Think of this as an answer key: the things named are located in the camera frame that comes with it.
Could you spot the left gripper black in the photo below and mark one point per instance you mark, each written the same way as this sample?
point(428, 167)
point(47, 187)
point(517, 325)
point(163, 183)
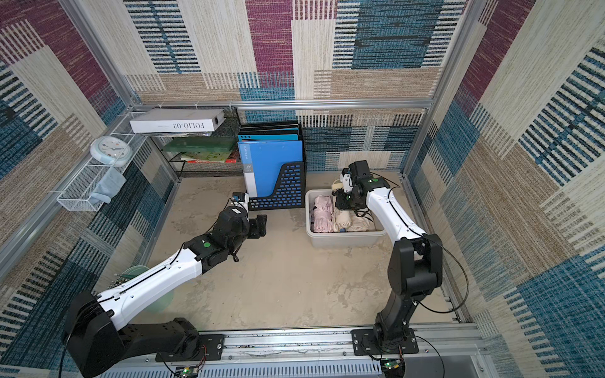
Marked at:
point(258, 226)

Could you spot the red book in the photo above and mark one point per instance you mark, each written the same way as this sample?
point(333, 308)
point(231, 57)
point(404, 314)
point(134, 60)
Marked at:
point(211, 157)

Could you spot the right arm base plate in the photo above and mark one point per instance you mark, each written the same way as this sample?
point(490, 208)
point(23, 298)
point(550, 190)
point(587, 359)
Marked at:
point(371, 342)

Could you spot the white round clock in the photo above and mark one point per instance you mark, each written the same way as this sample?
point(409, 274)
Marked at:
point(112, 151)

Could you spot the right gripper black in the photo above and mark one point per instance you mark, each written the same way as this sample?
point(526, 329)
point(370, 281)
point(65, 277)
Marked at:
point(345, 202)

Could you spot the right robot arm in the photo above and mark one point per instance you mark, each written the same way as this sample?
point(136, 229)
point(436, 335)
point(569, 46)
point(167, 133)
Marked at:
point(415, 267)

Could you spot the teal file folder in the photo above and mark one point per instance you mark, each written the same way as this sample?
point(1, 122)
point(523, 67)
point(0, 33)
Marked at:
point(268, 137)

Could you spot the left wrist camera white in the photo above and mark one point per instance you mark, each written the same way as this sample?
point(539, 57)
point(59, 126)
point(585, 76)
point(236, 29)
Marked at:
point(240, 199)

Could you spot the blue clip file folder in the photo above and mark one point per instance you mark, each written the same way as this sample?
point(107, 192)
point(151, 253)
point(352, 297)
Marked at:
point(262, 162)

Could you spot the mint green pen cup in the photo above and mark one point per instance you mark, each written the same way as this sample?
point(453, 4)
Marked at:
point(159, 305)

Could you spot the beige umbrella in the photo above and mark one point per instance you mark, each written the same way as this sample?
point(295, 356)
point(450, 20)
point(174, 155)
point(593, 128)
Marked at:
point(361, 224)
point(341, 219)

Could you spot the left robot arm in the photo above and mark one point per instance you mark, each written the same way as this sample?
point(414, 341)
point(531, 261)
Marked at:
point(99, 332)

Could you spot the grey plastic storage box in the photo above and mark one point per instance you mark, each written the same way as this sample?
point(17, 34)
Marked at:
point(338, 239)

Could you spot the beige umbrella front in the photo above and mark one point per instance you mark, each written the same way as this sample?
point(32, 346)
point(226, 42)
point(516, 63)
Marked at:
point(361, 224)

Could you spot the light blue cloth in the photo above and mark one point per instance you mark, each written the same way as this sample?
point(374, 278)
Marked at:
point(108, 187)

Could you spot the black mesh file holder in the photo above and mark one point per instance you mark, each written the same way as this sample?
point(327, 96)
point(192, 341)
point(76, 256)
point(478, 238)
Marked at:
point(290, 185)

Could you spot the white wire basket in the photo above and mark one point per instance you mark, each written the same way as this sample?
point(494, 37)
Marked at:
point(76, 194)

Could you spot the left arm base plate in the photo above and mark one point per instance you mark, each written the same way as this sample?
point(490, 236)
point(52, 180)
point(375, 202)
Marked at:
point(208, 347)

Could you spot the white folio box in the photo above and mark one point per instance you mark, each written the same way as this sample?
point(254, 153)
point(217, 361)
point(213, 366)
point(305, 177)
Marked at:
point(178, 120)

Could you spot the black wire shelf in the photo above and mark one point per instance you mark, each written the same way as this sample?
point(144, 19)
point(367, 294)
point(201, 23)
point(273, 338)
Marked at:
point(181, 169)

